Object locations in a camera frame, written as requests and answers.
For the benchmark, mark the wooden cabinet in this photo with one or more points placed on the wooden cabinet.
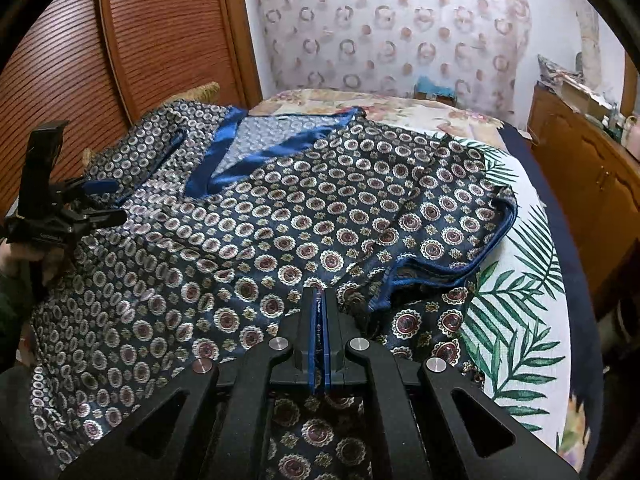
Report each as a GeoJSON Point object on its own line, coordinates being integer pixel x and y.
{"type": "Point", "coordinates": [585, 175]}

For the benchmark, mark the brown wooden wardrobe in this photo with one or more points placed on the brown wooden wardrobe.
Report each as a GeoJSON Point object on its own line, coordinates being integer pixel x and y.
{"type": "Point", "coordinates": [165, 35]}

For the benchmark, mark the navy blue blanket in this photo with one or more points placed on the navy blue blanket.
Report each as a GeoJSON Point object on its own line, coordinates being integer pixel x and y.
{"type": "Point", "coordinates": [575, 260]}

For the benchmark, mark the teal cloth item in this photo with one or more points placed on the teal cloth item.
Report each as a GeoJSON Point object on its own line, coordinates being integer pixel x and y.
{"type": "Point", "coordinates": [434, 89]}

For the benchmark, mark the blue medallion print garment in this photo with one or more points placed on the blue medallion print garment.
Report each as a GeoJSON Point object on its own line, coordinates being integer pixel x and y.
{"type": "Point", "coordinates": [300, 200]}

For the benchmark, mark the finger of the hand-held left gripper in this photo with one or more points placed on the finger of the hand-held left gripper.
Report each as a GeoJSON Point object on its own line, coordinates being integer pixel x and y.
{"type": "Point", "coordinates": [102, 218]}
{"type": "Point", "coordinates": [100, 187]}

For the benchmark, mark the person's left hand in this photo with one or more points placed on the person's left hand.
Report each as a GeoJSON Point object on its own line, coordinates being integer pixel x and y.
{"type": "Point", "coordinates": [9, 252]}

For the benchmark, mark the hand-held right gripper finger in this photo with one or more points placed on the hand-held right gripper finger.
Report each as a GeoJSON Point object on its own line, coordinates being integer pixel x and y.
{"type": "Point", "coordinates": [327, 340]}
{"type": "Point", "coordinates": [316, 340]}

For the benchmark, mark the pile of printed papers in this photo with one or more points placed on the pile of printed papers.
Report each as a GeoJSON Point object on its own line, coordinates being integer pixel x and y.
{"type": "Point", "coordinates": [555, 67]}

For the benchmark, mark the pale pink mug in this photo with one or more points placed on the pale pink mug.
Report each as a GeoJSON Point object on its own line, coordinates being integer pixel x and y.
{"type": "Point", "coordinates": [633, 135]}

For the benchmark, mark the cardboard box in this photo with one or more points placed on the cardboard box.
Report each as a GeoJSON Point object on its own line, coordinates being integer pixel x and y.
{"type": "Point", "coordinates": [582, 95]}

